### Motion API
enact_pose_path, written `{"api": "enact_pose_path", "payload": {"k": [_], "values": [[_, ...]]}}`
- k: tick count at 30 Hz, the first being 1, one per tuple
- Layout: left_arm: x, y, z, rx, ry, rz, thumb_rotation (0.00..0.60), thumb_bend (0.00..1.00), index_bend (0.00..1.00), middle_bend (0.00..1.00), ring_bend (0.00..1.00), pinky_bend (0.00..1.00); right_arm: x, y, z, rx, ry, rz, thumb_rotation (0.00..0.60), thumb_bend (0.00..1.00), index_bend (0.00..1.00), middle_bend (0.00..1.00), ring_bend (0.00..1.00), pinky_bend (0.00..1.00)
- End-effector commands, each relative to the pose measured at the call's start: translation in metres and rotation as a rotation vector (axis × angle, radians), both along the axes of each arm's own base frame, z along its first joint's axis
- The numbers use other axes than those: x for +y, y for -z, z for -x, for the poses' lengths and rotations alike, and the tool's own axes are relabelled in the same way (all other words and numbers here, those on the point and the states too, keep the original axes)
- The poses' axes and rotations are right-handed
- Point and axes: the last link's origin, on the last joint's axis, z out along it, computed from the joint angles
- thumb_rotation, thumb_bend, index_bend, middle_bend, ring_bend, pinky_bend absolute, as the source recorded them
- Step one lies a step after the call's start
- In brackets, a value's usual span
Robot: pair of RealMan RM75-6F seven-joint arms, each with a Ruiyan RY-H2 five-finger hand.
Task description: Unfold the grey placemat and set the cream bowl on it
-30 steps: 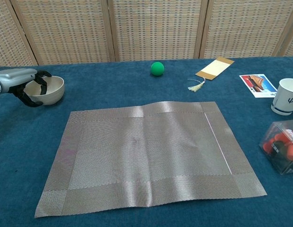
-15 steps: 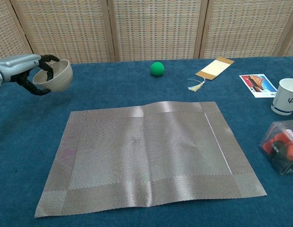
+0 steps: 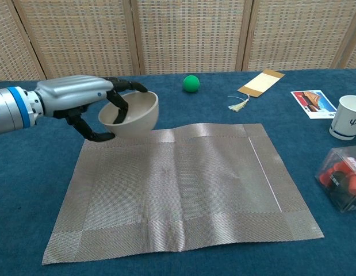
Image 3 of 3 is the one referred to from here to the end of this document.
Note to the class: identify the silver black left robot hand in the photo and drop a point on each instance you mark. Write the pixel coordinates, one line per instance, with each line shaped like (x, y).
(71, 92)

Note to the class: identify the white round bowl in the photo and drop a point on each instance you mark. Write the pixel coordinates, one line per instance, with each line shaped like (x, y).
(140, 115)

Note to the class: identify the woven beige placemat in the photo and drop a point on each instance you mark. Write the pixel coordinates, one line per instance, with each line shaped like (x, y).
(166, 187)

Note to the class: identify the blue-gray left robot arm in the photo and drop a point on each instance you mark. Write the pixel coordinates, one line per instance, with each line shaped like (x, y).
(11, 112)

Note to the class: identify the woven wicker folding screen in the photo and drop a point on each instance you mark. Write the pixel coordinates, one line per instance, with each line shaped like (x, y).
(80, 34)

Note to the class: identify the blue carpet table cover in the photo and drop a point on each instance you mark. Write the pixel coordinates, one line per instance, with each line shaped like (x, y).
(22, 187)

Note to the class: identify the green foam ball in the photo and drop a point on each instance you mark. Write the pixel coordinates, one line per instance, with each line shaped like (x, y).
(191, 83)

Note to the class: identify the tan bookmark with tassel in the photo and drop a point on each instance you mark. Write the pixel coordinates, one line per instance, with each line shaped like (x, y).
(262, 82)

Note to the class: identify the photo postcard with red building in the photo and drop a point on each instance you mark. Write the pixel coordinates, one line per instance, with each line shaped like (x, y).
(313, 103)

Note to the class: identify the white paper cup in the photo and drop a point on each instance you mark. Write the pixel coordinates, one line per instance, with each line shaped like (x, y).
(346, 120)

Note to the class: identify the clear box with red items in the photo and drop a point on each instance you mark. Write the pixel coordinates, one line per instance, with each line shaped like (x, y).
(341, 178)

